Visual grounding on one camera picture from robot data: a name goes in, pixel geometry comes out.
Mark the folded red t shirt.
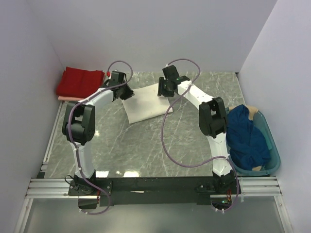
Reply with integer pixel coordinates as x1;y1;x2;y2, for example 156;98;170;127
56;67;104;98

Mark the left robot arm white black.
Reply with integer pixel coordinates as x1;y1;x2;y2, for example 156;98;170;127
62;70;134;195

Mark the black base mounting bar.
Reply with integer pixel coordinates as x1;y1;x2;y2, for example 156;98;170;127
68;175;241;209

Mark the teal plastic basket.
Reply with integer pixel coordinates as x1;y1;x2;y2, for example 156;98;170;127
226;106;280;176

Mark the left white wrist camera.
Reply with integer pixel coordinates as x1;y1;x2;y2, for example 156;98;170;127
106;71;113;78

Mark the beige t shirt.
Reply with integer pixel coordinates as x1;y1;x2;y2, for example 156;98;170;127
246;105;259;120

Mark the aluminium frame rail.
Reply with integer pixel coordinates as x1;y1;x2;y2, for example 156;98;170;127
25;177;282;199

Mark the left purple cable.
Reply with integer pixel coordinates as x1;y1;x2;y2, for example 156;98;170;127
69;60;134;216

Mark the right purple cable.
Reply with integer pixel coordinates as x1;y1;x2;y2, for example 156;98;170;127
161;58;240;216

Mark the folded pink t shirt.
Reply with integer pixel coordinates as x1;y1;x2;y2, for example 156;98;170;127
58;96;82;101

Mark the purple cable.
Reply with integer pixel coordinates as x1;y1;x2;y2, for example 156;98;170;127
161;58;240;216
69;60;134;216

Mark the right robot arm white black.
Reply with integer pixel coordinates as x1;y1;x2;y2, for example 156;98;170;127
157;65;236;192

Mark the blue t shirt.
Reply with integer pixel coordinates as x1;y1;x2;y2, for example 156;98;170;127
226;105;271;170

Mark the white t shirt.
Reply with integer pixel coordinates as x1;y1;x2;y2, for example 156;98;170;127
122;83;170;124

